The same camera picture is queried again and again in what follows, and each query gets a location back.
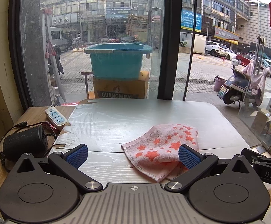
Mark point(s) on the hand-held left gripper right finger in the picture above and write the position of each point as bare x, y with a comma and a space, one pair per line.
189, 159

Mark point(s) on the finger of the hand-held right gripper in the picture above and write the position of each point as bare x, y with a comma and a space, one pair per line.
252, 155

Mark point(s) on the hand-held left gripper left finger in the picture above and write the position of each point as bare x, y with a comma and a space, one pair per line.
77, 156

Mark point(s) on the pink towel with orange stars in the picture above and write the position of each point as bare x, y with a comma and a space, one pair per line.
158, 144

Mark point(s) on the open cardboard box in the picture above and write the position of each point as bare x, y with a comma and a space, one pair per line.
259, 121

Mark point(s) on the red plastic wrapper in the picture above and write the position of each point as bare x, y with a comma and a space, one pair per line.
51, 126

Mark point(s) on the white power strip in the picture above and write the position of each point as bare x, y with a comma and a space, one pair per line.
56, 117

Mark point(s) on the black cylindrical device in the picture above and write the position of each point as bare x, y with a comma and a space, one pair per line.
25, 141

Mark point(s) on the wooden stool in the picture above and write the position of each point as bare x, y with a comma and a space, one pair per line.
87, 86

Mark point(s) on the blue electric scooter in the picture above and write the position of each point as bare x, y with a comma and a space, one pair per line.
238, 84

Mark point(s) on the pink scooter cover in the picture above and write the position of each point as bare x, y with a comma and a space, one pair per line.
261, 79

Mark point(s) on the pink bucket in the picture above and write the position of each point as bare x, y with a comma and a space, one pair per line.
219, 84

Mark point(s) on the yellow cardboard box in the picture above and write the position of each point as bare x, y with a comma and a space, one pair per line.
121, 86

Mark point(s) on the aluminium ladder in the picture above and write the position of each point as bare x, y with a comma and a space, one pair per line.
57, 74

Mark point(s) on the red car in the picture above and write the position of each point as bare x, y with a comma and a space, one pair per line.
243, 58

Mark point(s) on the teal plastic tub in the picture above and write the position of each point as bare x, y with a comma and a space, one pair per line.
116, 63

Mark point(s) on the white car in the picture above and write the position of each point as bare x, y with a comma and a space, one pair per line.
216, 47

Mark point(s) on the white van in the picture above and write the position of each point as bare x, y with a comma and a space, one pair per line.
58, 39

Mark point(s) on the blue billboard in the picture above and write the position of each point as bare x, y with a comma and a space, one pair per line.
190, 21

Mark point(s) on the thin black door frame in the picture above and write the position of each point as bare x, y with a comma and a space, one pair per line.
188, 74

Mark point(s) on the black window frame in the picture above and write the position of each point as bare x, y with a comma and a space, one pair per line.
18, 51

